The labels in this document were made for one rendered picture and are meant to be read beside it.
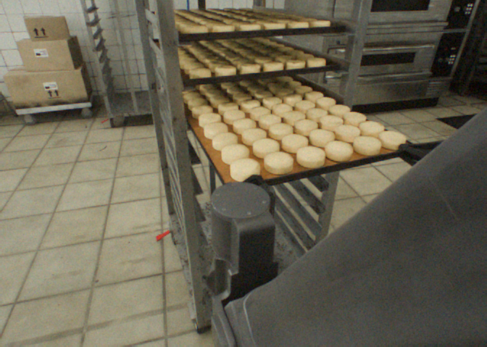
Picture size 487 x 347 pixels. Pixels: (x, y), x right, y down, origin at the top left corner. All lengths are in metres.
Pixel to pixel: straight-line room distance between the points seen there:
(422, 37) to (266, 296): 3.30
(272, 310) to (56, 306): 1.41
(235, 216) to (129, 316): 1.19
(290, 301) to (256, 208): 0.12
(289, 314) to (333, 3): 2.75
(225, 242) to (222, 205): 0.04
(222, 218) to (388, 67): 3.05
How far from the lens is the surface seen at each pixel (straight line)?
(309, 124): 0.67
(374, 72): 3.18
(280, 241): 1.42
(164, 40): 0.64
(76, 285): 1.62
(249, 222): 0.27
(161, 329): 1.37
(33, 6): 3.67
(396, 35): 3.26
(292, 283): 0.18
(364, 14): 0.83
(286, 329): 0.21
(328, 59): 0.91
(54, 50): 3.27
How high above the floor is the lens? 1.14
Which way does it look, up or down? 31 degrees down
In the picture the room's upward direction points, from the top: straight up
